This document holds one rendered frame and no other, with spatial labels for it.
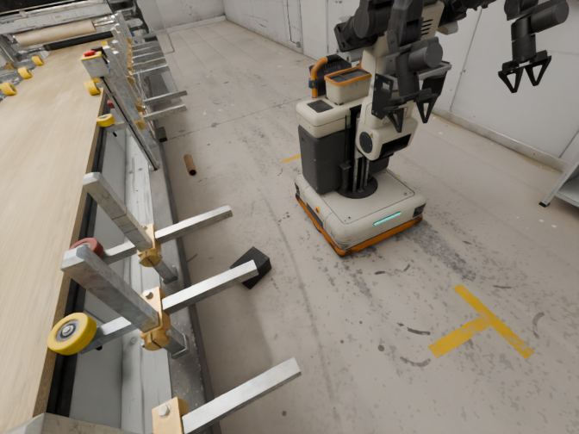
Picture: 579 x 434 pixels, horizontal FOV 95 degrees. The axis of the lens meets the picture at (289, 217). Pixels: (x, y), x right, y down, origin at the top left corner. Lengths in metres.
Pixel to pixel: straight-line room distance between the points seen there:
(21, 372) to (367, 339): 1.26
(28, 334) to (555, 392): 1.81
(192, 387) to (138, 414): 0.19
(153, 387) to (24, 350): 0.32
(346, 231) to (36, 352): 1.28
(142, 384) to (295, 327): 0.82
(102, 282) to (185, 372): 0.36
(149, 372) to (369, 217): 1.23
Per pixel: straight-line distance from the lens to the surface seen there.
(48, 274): 0.94
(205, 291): 0.71
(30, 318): 0.87
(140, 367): 0.98
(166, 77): 4.55
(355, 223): 1.55
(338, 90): 1.49
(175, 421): 0.65
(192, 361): 0.82
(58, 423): 0.40
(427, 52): 0.85
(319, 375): 1.46
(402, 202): 1.71
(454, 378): 1.56
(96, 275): 0.55
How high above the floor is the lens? 1.42
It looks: 45 degrees down
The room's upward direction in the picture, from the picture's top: 10 degrees counter-clockwise
